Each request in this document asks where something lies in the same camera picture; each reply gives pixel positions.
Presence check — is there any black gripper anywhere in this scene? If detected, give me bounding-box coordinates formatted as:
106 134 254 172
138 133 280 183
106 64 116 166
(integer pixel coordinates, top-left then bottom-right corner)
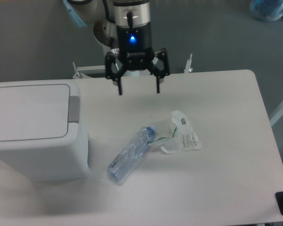
105 22 170 95

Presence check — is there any white trash can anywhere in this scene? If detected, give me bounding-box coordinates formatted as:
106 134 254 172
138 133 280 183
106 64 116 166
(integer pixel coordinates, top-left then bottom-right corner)
0 80 89 181

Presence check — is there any crumpled white plastic bag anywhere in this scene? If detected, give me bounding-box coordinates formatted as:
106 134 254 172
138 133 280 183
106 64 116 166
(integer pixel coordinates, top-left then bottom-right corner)
149 110 201 154

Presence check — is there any clear plastic water bottle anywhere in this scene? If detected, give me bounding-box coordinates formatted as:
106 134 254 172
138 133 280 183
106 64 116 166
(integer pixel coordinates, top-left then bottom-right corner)
107 125 157 183

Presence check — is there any blue plastic bag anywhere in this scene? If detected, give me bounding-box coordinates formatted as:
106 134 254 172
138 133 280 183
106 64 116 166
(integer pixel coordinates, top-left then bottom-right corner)
249 0 283 22

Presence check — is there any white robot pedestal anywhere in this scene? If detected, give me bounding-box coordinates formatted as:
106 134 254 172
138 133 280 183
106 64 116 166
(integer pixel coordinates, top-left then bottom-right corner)
93 19 142 77

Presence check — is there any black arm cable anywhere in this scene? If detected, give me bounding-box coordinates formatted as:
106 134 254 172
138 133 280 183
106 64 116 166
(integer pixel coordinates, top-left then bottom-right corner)
126 10 134 30

